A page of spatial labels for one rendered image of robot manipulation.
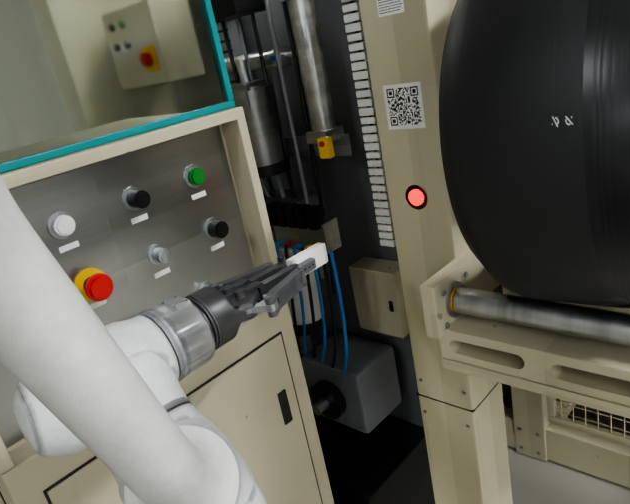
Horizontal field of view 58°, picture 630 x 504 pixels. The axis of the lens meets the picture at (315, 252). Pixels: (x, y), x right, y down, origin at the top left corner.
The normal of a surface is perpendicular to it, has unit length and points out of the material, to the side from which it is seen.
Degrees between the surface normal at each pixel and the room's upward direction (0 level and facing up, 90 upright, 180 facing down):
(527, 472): 0
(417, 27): 90
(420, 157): 90
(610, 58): 68
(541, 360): 90
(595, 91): 74
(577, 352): 0
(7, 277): 112
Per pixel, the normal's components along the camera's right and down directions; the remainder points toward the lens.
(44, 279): 0.97, -0.06
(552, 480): -0.19, -0.92
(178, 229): 0.73, 0.11
